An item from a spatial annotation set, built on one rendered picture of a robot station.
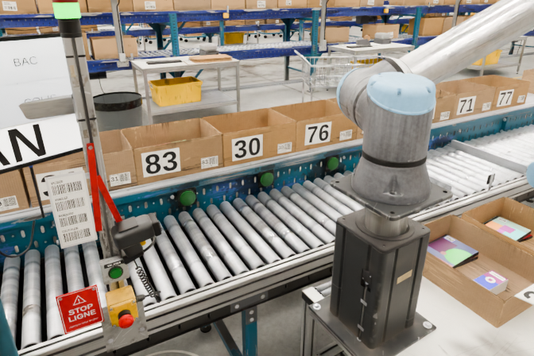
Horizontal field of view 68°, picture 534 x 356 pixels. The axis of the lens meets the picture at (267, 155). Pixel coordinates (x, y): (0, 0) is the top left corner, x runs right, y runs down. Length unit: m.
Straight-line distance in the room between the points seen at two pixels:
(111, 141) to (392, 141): 1.39
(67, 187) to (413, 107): 0.82
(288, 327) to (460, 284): 1.12
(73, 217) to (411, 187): 0.81
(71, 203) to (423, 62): 0.95
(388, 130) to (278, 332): 1.55
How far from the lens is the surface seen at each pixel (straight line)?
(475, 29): 1.19
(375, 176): 0.95
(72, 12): 0.97
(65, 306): 1.23
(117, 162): 1.70
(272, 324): 2.30
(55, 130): 1.12
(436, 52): 1.14
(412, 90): 0.90
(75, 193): 1.07
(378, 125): 0.92
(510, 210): 1.95
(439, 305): 1.41
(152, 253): 1.56
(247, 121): 2.16
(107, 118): 4.22
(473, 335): 1.35
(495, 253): 1.65
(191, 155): 1.77
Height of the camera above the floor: 1.64
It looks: 23 degrees down
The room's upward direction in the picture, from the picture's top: straight up
